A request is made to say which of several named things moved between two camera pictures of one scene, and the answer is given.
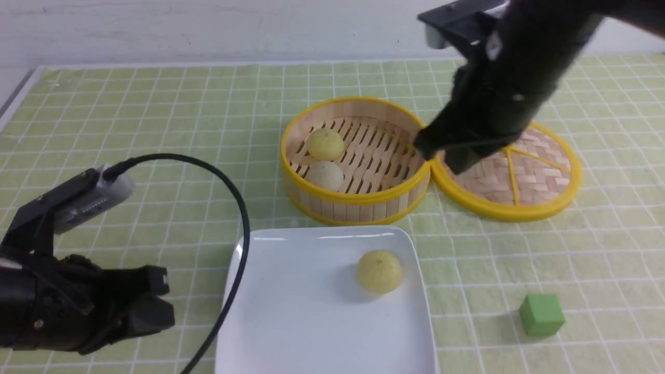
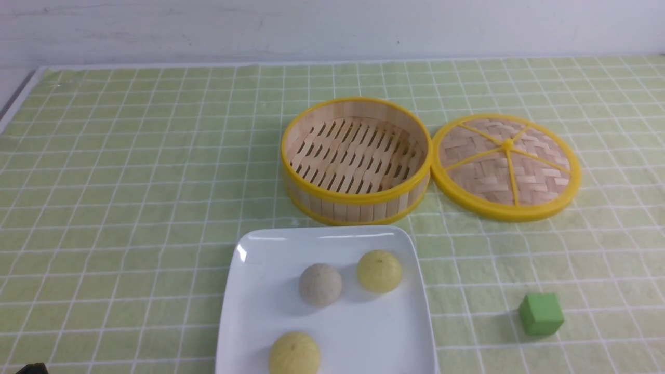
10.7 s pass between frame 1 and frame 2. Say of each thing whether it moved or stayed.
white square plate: stayed
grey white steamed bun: moved
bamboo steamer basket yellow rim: stayed
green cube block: stayed
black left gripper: moved
